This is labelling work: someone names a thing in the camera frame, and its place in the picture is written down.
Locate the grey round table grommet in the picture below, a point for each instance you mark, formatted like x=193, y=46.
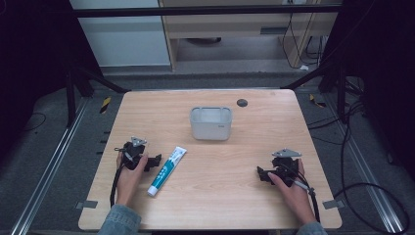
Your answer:
x=242, y=103

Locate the person's left hand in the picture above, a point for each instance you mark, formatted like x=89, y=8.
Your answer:
x=128, y=182

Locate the person's right hand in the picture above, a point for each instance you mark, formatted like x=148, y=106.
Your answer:
x=295, y=199

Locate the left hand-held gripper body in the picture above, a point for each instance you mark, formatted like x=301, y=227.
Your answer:
x=133, y=153

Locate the black metal frame bar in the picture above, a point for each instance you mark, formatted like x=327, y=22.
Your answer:
x=202, y=11

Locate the yellow black striped tape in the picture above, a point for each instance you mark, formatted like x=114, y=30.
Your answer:
x=105, y=105
x=317, y=102

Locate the black metal stand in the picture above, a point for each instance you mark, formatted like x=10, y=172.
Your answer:
x=78, y=84
x=329, y=81

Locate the grey tape strip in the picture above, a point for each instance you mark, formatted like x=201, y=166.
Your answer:
x=86, y=204
x=333, y=204

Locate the white cabinet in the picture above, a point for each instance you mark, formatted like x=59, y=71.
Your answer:
x=124, y=39

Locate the light wooden desk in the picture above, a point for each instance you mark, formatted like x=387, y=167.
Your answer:
x=228, y=27

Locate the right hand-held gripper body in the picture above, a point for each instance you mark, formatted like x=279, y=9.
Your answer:
x=287, y=163

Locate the white plastic storage box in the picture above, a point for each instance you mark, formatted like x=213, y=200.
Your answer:
x=211, y=125

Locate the white and teal toothpaste tube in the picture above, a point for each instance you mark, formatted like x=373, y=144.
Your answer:
x=166, y=171

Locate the aluminium floor rail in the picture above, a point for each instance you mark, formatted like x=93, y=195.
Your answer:
x=365, y=169
x=45, y=173

